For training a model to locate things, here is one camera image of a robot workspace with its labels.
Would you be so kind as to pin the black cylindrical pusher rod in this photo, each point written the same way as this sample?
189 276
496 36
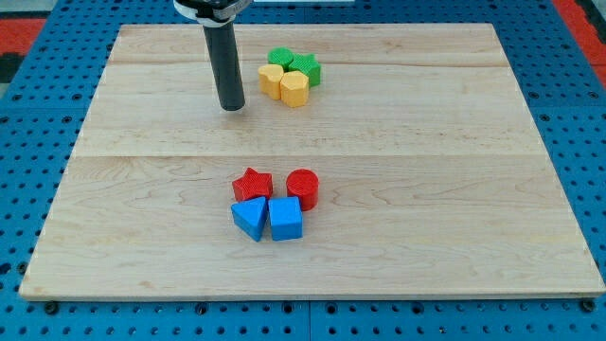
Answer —
223 54

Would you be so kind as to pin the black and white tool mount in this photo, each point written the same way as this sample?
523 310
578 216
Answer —
211 13

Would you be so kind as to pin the yellow heart block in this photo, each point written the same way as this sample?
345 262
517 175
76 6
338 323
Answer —
269 79

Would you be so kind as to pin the green cylinder block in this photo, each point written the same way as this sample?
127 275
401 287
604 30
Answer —
282 56

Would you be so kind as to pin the yellow hexagon block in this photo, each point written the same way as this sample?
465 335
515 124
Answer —
294 89

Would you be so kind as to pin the green star block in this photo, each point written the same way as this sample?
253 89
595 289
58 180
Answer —
309 66

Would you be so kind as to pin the red star block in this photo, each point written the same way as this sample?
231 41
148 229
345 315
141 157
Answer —
252 185

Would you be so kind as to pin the red cylinder block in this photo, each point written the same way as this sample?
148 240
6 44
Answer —
303 184

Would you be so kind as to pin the blue triangle block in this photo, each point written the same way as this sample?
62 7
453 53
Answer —
250 216

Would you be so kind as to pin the blue cube block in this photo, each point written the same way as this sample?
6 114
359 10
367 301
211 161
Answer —
286 218

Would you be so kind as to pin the light wooden board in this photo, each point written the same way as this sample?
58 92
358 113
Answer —
434 182

